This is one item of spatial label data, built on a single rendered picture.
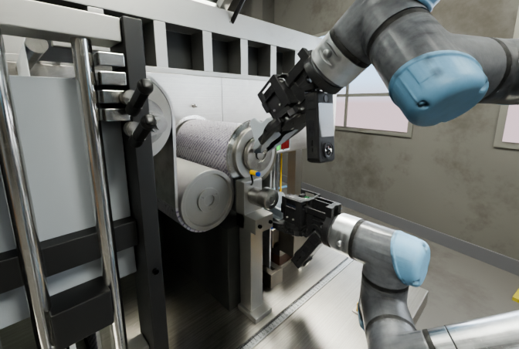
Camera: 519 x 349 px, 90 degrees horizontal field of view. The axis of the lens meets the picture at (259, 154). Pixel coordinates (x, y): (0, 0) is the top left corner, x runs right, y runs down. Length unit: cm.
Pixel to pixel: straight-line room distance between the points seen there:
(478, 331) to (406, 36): 35
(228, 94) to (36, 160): 70
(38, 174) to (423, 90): 37
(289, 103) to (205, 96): 48
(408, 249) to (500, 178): 243
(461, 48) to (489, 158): 256
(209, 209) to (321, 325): 34
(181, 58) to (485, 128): 250
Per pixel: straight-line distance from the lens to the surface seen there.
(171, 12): 86
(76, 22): 29
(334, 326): 67
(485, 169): 289
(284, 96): 43
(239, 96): 96
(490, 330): 46
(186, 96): 84
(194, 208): 51
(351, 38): 38
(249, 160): 53
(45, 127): 31
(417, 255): 48
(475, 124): 288
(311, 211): 55
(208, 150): 59
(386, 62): 33
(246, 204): 54
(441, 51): 31
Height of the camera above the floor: 136
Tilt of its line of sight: 12 degrees down
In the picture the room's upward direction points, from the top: straight up
